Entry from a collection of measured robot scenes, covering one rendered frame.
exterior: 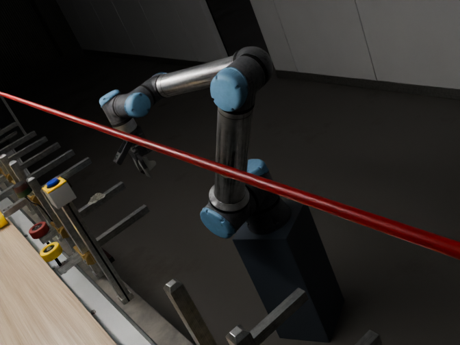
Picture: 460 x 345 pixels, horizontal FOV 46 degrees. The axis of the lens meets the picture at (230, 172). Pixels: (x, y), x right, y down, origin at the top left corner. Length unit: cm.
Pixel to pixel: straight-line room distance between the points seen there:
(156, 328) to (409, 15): 283
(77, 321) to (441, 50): 298
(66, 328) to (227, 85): 86
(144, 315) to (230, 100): 81
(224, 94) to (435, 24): 246
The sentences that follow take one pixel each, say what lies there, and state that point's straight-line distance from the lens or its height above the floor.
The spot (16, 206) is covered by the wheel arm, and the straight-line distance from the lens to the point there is 264.
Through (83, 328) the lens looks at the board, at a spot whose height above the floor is 90.
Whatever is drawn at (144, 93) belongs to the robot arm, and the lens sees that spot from 205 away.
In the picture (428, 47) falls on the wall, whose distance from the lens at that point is 397.
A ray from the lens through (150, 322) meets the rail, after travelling 189.
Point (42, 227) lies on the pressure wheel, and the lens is 241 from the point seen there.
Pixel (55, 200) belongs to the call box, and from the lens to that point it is 180.
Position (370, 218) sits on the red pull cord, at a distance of 29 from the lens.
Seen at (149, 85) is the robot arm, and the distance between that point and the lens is 208.
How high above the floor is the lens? 182
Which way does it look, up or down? 27 degrees down
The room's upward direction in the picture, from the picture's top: 24 degrees counter-clockwise
